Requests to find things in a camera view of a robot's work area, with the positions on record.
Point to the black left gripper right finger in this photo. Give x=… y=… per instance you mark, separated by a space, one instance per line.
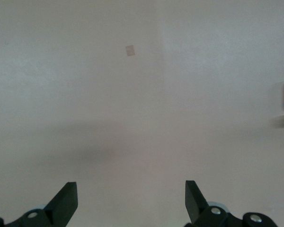
x=196 y=205

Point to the small brown tape square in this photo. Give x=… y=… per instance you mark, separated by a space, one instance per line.
x=130 y=50

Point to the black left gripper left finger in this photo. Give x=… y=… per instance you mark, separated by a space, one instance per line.
x=56 y=208

